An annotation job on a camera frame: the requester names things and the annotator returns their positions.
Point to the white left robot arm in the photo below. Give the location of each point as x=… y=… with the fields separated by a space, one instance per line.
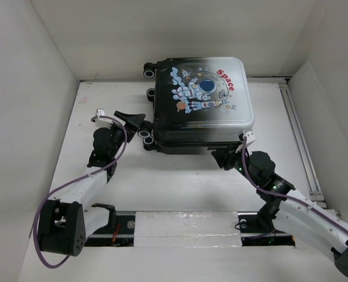
x=69 y=215

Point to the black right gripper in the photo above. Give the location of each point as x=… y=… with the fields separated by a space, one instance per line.
x=225 y=157

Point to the black white astronaut suitcase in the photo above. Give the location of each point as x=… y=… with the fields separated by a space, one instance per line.
x=198 y=103

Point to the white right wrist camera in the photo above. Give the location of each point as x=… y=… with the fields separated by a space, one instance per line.
x=247 y=137

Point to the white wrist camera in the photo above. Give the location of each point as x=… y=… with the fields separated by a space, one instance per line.
x=247 y=137
x=100 y=119

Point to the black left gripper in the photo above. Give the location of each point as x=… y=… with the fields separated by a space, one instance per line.
x=134 y=120

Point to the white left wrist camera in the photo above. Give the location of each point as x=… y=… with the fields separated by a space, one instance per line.
x=100 y=119

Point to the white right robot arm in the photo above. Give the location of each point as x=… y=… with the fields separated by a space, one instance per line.
x=286 y=209

